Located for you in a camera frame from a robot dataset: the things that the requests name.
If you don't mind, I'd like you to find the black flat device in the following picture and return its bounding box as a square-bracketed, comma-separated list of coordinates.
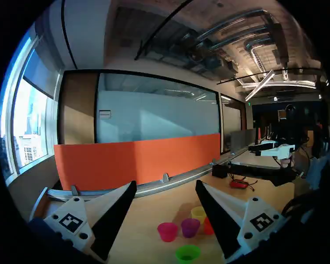
[227, 161, 302, 187]

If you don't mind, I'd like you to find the person's body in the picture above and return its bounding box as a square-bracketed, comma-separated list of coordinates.
[304, 154, 330, 192]

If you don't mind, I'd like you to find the red device with wires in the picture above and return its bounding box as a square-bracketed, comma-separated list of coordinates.
[230, 179, 258, 192]

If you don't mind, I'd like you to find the yellow plastic cup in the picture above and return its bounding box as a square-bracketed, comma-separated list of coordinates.
[191, 206, 207, 222]

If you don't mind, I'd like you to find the purple plastic cup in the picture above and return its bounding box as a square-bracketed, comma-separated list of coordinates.
[180, 218, 201, 238]

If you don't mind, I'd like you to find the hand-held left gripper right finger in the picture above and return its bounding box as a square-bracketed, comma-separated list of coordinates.
[195, 180, 290, 260]

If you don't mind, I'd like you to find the red desk screen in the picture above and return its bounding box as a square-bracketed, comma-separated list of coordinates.
[30, 133, 236, 218]

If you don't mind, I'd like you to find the pink plastic cup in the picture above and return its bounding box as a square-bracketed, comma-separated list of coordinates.
[157, 222, 179, 243]

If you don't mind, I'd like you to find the green plastic cup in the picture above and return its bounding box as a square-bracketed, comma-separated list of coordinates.
[175, 244, 202, 262]

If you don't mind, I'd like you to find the orange plastic cup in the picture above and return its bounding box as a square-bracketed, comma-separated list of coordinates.
[203, 216, 215, 235]

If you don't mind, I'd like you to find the small black box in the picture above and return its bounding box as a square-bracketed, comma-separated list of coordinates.
[211, 164, 228, 178]

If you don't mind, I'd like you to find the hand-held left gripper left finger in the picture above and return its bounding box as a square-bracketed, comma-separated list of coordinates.
[29, 180, 138, 262]

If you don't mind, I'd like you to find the grey desk screen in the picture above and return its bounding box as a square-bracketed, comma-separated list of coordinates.
[230, 128, 257, 152]

